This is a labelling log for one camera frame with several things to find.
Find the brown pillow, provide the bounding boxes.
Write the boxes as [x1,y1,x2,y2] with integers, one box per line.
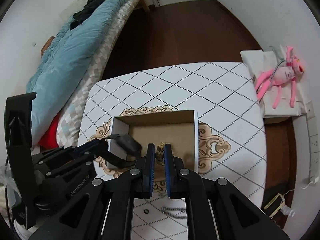
[40,36,55,56]

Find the blue quilt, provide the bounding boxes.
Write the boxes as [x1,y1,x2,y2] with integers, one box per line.
[26,0,128,145]

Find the beige bead bracelet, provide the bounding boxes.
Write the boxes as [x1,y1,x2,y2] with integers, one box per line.
[155,142,167,166]

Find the white diamond pattern tablecloth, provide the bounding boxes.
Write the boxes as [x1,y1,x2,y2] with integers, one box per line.
[77,61,267,240]

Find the pink panther plush toy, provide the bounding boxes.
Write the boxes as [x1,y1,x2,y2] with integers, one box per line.
[255,46,304,109]

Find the black watch band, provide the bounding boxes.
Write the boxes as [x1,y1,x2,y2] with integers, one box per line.
[100,134,142,170]

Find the white wall socket strip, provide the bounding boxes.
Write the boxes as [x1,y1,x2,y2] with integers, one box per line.
[306,101,319,184]

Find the white folded cloth stack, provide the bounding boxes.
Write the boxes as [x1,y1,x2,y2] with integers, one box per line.
[240,46,306,118]

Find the grey checkered mattress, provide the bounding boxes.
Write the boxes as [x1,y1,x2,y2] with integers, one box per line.
[56,0,140,147]

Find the red blanket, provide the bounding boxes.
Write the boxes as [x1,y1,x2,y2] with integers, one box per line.
[39,113,60,150]

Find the thick silver chain bracelet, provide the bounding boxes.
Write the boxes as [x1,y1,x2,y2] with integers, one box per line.
[160,205,188,220]

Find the white cardboard box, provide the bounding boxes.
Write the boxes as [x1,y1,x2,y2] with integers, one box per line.
[109,106,199,172]

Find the black clothes on bed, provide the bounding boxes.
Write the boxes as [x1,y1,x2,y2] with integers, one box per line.
[69,0,105,30]

